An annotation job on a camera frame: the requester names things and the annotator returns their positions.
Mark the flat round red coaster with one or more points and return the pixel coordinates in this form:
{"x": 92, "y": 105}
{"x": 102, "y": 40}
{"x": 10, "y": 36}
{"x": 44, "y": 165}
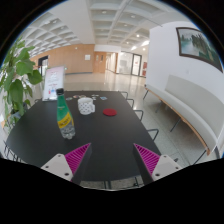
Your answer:
{"x": 109, "y": 112}

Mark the green leafy potted plant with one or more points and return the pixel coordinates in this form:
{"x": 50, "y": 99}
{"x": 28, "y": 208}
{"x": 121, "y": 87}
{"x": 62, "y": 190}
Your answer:
{"x": 16, "y": 90}

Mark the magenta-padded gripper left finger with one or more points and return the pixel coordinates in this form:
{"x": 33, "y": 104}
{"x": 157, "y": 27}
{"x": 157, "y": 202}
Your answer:
{"x": 78, "y": 158}

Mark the wooden double door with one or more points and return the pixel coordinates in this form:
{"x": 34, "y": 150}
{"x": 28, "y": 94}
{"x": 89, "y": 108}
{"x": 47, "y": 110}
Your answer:
{"x": 99, "y": 62}

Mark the black-framed glass door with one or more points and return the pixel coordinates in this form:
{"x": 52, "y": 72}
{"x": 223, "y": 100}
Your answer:
{"x": 136, "y": 65}

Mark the row of black chairs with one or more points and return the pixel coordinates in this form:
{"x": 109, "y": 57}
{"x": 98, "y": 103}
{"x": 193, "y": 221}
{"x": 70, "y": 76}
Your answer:
{"x": 139, "y": 112}

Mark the green plastic drink bottle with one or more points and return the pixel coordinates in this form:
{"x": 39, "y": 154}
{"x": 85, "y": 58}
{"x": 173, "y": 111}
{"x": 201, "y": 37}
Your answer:
{"x": 64, "y": 115}

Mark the long white wall bench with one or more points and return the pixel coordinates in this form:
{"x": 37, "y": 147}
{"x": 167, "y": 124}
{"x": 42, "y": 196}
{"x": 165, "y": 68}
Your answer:
{"x": 196, "y": 110}

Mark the small round badge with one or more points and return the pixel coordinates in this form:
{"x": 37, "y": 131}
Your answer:
{"x": 82, "y": 96}
{"x": 76, "y": 96}
{"x": 69, "y": 98}
{"x": 95, "y": 95}

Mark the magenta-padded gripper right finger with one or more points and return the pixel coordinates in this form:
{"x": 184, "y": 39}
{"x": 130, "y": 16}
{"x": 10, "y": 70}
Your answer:
{"x": 148, "y": 159}

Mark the recessed ceiling lights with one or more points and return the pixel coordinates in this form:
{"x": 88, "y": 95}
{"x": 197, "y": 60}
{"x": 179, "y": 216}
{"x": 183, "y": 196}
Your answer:
{"x": 145, "y": 43}

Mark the white patterned mug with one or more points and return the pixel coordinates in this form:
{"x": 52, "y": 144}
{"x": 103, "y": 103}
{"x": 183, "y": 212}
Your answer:
{"x": 85, "y": 106}

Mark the dark framed landscape picture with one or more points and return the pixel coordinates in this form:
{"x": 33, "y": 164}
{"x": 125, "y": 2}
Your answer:
{"x": 198, "y": 46}

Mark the clear acrylic sign stand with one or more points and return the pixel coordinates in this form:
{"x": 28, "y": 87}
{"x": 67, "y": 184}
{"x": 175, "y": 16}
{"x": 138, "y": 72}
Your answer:
{"x": 53, "y": 82}

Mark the small blue card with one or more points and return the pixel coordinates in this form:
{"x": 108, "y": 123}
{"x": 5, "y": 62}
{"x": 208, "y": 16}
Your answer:
{"x": 103, "y": 98}

